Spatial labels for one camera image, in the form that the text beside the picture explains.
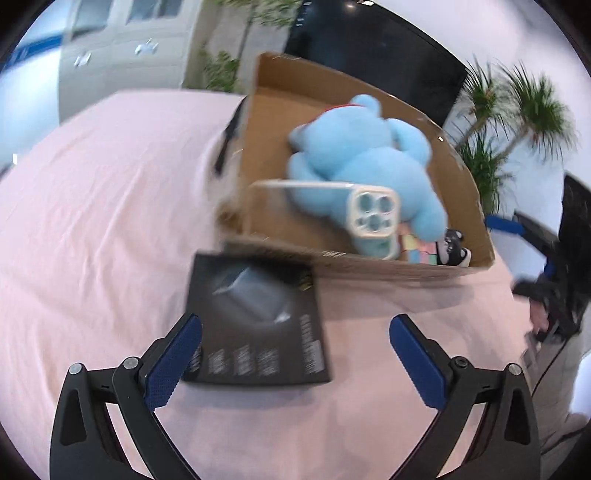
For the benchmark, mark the person's right hand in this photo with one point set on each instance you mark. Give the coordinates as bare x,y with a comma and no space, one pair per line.
542,322

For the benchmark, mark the pink bed sheet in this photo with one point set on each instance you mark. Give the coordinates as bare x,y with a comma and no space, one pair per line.
99,224

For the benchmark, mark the grey metal cabinet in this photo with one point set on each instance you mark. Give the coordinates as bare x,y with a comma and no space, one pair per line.
118,45

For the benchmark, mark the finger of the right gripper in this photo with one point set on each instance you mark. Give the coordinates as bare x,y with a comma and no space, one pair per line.
530,230
555,293

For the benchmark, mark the palm-like potted plant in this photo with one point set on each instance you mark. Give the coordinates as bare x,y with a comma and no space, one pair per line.
504,108

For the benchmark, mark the black white small toy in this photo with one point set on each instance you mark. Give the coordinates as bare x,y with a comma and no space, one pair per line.
450,250

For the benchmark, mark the black charger box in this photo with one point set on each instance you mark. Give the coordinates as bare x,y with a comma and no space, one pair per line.
261,326

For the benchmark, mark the green leafy plant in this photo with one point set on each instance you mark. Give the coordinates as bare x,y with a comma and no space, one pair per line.
235,33

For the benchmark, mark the pastel magic cube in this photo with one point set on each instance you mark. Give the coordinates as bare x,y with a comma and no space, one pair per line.
415,251

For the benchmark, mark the beige phone case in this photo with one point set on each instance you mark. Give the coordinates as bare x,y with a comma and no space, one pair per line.
372,212

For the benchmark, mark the brown cardboard box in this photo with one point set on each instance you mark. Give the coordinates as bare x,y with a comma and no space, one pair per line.
291,91

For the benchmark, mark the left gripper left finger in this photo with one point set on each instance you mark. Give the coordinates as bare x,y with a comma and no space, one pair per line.
84,444

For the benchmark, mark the light blue plush toy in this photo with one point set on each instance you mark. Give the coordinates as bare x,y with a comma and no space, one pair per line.
355,143

